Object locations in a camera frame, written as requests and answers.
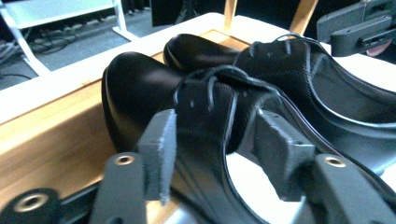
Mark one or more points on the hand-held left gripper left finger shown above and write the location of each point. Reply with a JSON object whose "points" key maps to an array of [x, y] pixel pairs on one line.
{"points": [[158, 155]]}

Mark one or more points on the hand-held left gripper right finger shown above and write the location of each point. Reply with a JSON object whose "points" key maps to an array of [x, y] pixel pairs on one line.
{"points": [[280, 155]]}

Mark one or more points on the black leather dress shoe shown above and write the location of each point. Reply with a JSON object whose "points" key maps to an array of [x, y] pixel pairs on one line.
{"points": [[143, 90], [199, 49]]}

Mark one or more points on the dark panel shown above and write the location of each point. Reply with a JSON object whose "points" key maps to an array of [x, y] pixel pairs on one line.
{"points": [[183, 11]]}

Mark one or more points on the white metal table frame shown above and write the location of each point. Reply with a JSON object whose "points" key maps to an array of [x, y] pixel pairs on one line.
{"points": [[40, 12]]}

